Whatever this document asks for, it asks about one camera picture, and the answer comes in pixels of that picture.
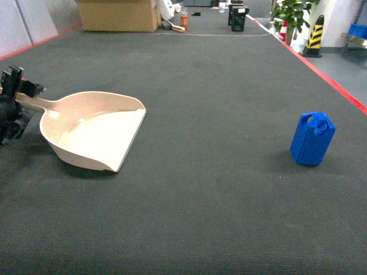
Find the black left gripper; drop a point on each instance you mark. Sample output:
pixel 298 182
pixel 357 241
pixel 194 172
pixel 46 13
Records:
pixel 13 123

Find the beige plastic dustpan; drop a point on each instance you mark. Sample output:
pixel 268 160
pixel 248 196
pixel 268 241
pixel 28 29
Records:
pixel 90 129

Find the blue plastic block part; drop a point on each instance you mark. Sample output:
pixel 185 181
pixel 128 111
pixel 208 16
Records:
pixel 312 138

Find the blue bin on shelf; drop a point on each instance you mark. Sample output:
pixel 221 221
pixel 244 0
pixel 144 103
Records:
pixel 358 30

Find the large cardboard box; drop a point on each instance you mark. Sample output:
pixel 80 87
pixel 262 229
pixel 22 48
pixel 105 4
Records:
pixel 119 16

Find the wooden brush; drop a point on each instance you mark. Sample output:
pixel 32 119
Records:
pixel 176 28

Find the orange bottle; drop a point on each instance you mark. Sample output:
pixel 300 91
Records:
pixel 184 21

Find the white cup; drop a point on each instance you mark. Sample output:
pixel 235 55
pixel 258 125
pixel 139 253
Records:
pixel 221 7

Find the black crate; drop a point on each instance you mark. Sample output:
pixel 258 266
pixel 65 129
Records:
pixel 237 16

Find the red white traffic cone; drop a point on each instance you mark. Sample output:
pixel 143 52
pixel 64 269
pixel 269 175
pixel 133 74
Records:
pixel 283 31

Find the green potted plant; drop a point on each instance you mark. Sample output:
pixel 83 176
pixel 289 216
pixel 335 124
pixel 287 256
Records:
pixel 294 12

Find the yellow black striped bollard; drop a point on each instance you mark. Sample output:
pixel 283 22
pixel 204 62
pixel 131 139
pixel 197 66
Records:
pixel 313 45

